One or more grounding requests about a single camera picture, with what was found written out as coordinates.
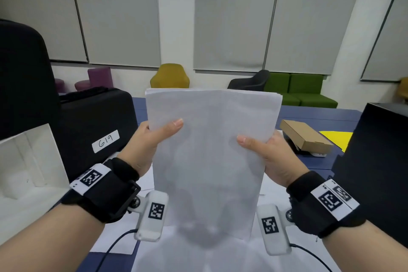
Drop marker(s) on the brown cardboard box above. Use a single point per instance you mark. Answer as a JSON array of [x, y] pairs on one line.
[[306, 136]]

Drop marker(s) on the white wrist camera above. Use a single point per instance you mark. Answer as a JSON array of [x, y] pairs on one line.
[[148, 233], [275, 244]]

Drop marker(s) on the black armchair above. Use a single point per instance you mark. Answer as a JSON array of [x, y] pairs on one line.
[[251, 82]]

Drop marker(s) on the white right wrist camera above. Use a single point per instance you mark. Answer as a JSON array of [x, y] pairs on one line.
[[275, 244]]

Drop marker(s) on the person's right hand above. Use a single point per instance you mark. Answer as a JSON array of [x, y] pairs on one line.
[[280, 160]]

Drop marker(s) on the person's left hand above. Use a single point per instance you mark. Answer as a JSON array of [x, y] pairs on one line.
[[140, 150]]

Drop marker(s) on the yellow folder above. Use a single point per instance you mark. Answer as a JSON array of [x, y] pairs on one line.
[[338, 139]]

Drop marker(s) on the open white box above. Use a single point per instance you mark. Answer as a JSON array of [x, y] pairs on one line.
[[28, 166]]

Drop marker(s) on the large black carrying case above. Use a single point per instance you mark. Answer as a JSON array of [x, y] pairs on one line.
[[25, 83]]

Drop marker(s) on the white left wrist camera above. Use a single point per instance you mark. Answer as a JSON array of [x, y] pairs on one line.
[[148, 233]]

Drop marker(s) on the neat white paper sheaf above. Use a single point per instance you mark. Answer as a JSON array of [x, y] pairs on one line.
[[213, 112]]

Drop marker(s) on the low purple stool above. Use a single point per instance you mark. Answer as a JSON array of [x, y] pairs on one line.
[[82, 85], [59, 85]]

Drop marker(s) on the tall purple stool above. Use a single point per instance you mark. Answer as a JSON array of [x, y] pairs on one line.
[[99, 77]]

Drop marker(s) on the green sofa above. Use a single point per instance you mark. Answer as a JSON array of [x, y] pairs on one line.
[[306, 93]]

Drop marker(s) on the pile of white papers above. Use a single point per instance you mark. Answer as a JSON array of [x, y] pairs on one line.
[[197, 259]]

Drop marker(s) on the black case with white label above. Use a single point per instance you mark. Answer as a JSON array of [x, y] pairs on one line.
[[95, 112]]

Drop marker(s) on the yellow armchair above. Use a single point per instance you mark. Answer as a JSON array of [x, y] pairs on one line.
[[404, 88], [170, 75]]

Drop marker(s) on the grey roller blind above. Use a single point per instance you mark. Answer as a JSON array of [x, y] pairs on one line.
[[236, 16], [118, 13], [38, 10], [312, 16], [389, 42]]

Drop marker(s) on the black fabric bag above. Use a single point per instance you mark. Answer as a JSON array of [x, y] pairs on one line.
[[376, 160]]

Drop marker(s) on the person's right forearm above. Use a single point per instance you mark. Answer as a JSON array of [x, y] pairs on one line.
[[366, 249]]

